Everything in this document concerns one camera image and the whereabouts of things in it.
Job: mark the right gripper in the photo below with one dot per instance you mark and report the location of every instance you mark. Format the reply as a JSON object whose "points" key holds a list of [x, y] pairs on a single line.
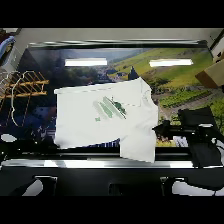
{"points": [[163, 129]]}

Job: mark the white T-shirt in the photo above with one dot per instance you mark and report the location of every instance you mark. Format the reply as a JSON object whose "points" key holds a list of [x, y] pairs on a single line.
{"points": [[86, 123]]}

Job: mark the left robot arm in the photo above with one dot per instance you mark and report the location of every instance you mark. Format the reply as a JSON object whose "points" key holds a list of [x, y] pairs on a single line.
{"points": [[23, 145]]}

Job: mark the cardboard box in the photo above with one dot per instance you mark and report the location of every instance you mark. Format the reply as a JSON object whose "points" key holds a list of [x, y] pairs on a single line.
{"points": [[211, 75]]}

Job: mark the wooden hanger rack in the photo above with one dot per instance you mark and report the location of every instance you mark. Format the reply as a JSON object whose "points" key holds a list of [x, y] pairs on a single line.
{"points": [[30, 84]]}

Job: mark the silver frame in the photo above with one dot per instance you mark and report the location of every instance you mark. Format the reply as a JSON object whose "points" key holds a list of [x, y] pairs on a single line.
{"points": [[100, 163]]}

